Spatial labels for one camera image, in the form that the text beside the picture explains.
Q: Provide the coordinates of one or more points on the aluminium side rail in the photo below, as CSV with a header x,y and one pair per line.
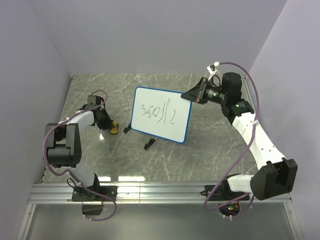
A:
x,y
260,145

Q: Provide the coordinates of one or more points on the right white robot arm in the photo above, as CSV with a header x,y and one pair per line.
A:
x,y
275,173

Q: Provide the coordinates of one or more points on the blue framed whiteboard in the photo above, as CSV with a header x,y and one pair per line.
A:
x,y
161,113

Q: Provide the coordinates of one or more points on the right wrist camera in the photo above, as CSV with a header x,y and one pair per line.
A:
x,y
213,69

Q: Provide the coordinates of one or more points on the yellow eraser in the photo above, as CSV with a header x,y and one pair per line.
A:
x,y
114,129

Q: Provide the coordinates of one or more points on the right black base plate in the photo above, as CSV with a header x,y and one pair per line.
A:
x,y
223,193

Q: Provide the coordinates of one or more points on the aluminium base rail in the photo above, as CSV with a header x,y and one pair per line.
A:
x,y
127,193

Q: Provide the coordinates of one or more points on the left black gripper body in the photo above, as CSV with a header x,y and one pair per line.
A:
x,y
99,109

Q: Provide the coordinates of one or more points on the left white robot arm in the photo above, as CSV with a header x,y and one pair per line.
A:
x,y
62,149

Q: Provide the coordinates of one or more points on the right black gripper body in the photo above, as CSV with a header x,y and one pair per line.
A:
x,y
215,94

